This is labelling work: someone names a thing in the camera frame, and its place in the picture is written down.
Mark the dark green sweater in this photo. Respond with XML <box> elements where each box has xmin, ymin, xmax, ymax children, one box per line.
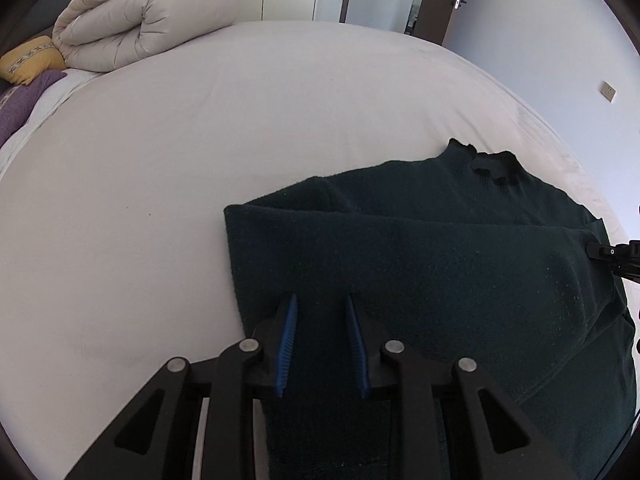
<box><xmin>222</xmin><ymin>137</ymin><xmax>638</xmax><ymax>480</ymax></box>

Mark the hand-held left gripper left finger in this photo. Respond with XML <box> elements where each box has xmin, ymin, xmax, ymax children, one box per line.
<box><xmin>65</xmin><ymin>292</ymin><xmax>301</xmax><ymax>480</ymax></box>

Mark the dark grey headboard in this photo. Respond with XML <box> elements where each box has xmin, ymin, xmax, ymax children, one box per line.
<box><xmin>20</xmin><ymin>0</ymin><xmax>88</xmax><ymax>41</ymax></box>

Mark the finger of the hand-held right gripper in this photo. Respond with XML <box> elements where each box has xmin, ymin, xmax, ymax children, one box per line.
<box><xmin>585</xmin><ymin>240</ymin><xmax>640</xmax><ymax>281</ymax></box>

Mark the purple patterned pillow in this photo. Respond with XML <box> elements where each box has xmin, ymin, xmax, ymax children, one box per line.
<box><xmin>0</xmin><ymin>70</ymin><xmax>68</xmax><ymax>148</ymax></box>

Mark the beige folded duvet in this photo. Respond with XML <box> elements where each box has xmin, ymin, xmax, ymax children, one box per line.
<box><xmin>51</xmin><ymin>0</ymin><xmax>241</xmax><ymax>72</ymax></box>

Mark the brown door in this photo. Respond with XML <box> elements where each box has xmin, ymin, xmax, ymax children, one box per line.
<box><xmin>420</xmin><ymin>0</ymin><xmax>468</xmax><ymax>47</ymax></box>

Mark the yellow patterned pillow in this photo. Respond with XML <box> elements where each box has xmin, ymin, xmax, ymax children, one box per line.
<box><xmin>0</xmin><ymin>35</ymin><xmax>68</xmax><ymax>86</ymax></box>

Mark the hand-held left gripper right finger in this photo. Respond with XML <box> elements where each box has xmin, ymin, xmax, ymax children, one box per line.
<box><xmin>342</xmin><ymin>294</ymin><xmax>581</xmax><ymax>480</ymax></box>

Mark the bed with white sheet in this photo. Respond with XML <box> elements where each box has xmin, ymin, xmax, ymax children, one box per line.
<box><xmin>0</xmin><ymin>20</ymin><xmax>640</xmax><ymax>466</ymax></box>

